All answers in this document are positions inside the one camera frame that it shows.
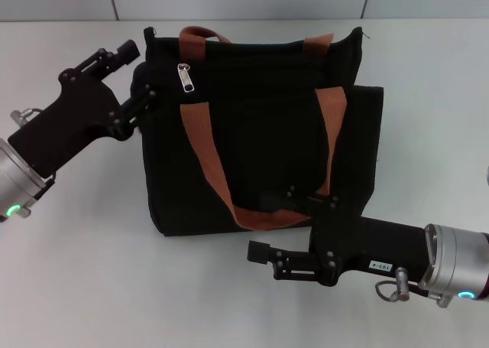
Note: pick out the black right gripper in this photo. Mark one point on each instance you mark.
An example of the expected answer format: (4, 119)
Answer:
(374, 244)

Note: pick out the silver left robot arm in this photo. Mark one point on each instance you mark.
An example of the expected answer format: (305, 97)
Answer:
(15, 179)

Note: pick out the silver metal zipper pull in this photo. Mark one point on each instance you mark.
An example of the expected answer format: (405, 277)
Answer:
(186, 78)

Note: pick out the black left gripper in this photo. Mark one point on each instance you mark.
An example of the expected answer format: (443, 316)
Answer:
(72, 118)

